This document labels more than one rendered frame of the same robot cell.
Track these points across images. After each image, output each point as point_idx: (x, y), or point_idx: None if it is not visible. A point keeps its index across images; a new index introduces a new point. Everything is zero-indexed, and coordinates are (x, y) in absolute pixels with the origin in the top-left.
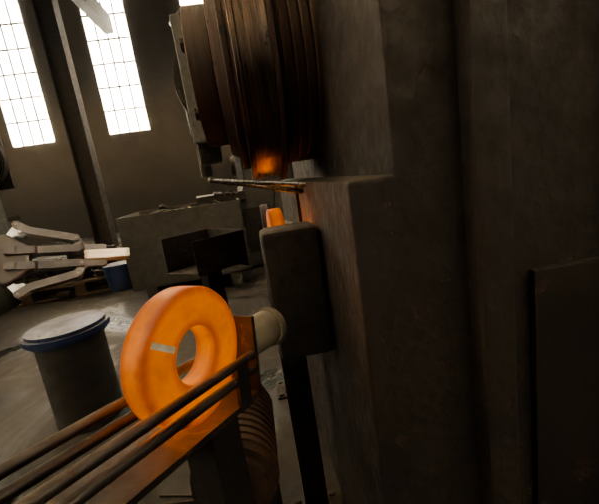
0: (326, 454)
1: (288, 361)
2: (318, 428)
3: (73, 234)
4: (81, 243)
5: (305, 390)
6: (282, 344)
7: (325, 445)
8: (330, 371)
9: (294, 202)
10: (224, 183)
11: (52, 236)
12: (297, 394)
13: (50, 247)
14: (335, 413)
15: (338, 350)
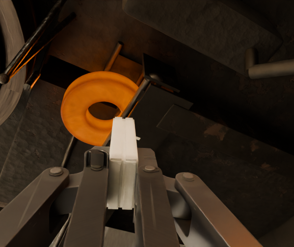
0: None
1: (251, 132)
2: (274, 234)
3: (41, 176)
4: (87, 152)
5: (276, 135)
6: (269, 30)
7: (293, 219)
8: (259, 94)
9: (56, 106)
10: (19, 64)
11: (25, 218)
12: (281, 143)
13: (78, 226)
14: (292, 118)
15: (264, 9)
